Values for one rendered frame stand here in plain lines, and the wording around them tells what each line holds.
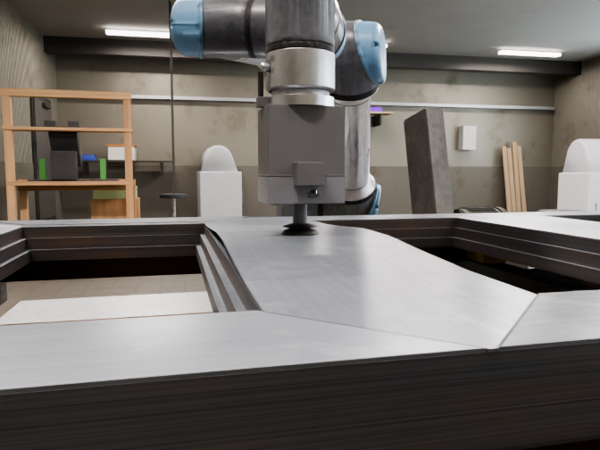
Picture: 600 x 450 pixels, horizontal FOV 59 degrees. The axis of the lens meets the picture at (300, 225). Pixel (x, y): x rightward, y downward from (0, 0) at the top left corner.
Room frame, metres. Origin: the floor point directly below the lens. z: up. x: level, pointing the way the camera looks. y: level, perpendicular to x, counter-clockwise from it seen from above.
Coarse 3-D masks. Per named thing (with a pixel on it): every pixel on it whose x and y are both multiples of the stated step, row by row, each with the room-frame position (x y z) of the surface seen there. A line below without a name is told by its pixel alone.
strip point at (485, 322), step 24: (288, 312) 0.29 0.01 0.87; (312, 312) 0.29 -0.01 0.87; (336, 312) 0.29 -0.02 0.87; (360, 312) 0.29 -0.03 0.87; (384, 312) 0.29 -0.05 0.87; (408, 312) 0.29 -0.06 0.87; (432, 312) 0.29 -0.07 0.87; (456, 312) 0.29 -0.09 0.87; (480, 312) 0.29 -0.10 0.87; (504, 312) 0.29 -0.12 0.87; (432, 336) 0.25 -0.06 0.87; (456, 336) 0.25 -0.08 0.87; (480, 336) 0.25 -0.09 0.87; (504, 336) 0.25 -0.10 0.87
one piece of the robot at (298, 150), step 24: (264, 96) 0.58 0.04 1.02; (288, 96) 0.56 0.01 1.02; (312, 96) 0.56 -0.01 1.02; (264, 120) 0.57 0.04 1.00; (288, 120) 0.56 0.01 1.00; (312, 120) 0.56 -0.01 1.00; (336, 120) 0.57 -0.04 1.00; (264, 144) 0.57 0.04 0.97; (288, 144) 0.56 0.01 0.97; (312, 144) 0.56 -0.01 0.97; (336, 144) 0.57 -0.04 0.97; (264, 168) 0.57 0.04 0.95; (288, 168) 0.56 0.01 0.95; (312, 168) 0.55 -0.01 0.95; (336, 168) 0.57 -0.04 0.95; (264, 192) 0.57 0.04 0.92; (288, 192) 0.56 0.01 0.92; (312, 192) 0.53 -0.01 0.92; (336, 192) 0.57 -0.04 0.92
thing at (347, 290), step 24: (264, 288) 0.35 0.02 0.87; (288, 288) 0.35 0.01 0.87; (312, 288) 0.35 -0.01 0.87; (336, 288) 0.35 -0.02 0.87; (360, 288) 0.35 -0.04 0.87; (384, 288) 0.35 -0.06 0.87; (408, 288) 0.35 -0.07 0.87; (432, 288) 0.35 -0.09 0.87; (456, 288) 0.35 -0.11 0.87; (480, 288) 0.35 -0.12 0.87; (504, 288) 0.35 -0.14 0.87
